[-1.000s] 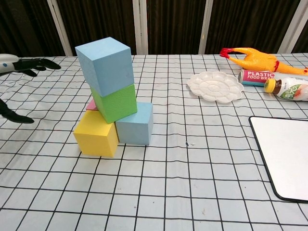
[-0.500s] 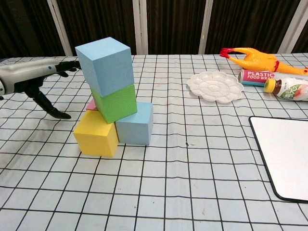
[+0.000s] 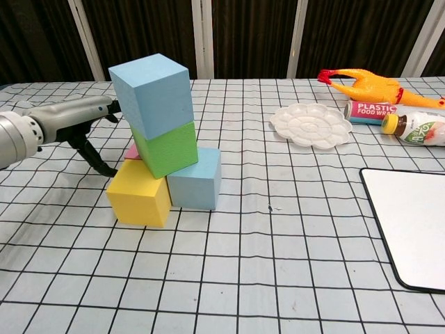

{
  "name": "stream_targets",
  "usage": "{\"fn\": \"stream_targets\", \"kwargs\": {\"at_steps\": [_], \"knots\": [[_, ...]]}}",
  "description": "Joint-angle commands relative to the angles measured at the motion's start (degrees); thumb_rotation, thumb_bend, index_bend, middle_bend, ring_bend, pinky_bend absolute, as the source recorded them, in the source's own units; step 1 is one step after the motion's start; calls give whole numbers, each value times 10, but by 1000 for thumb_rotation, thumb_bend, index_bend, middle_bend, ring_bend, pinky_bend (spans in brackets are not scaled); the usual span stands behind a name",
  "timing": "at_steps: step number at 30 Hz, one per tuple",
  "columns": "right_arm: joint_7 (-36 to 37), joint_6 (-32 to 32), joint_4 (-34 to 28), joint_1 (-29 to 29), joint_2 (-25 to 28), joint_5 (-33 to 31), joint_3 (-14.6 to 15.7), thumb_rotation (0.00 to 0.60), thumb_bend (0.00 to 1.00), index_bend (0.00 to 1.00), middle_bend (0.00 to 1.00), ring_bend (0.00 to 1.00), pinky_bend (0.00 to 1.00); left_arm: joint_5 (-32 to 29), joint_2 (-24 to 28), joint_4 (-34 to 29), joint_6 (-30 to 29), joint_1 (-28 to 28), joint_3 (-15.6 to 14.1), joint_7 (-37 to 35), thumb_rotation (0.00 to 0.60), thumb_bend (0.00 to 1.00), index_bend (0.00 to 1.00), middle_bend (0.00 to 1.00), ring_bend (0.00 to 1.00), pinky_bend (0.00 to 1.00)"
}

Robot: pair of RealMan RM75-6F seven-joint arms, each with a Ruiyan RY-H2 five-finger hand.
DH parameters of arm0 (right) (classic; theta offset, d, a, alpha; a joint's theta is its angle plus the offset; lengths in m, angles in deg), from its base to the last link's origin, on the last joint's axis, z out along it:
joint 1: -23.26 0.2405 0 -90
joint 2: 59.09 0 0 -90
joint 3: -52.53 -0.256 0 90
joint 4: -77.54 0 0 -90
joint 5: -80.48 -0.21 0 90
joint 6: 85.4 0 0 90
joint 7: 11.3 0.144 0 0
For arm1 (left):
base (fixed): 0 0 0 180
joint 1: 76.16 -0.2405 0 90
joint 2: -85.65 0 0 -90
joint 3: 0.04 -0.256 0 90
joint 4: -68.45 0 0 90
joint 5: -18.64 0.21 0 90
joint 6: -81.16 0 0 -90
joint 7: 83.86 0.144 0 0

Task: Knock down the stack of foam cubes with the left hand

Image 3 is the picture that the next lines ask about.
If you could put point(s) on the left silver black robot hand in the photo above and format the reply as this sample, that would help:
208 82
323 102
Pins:
66 115

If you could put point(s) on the green foam cube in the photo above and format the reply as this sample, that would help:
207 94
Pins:
170 153

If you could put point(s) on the yellow foam cube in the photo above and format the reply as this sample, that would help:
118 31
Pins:
139 205

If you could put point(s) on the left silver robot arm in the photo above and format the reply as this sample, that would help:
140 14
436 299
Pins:
17 139

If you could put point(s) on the pink foam cube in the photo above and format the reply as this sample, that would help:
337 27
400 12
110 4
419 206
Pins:
133 153

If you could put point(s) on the dark brown curtain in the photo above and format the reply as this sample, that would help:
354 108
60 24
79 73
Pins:
253 35

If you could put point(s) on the white black grid tablecloth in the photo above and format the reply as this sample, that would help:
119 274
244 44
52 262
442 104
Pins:
243 261

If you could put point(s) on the white flower paint palette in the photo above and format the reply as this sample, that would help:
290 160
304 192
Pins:
309 127

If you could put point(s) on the plastic food wrap box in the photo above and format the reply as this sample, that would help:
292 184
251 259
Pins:
365 111

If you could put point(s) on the yellow rubber chicken toy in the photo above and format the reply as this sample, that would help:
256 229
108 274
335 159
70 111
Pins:
372 87

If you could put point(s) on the white bottle with yellow cap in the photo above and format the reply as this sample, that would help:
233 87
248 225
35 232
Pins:
424 130

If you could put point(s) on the white board with black rim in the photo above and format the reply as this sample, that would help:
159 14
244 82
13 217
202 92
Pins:
417 226

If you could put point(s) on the white metal frame post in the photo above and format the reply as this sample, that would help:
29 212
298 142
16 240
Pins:
87 38
422 38
297 38
202 38

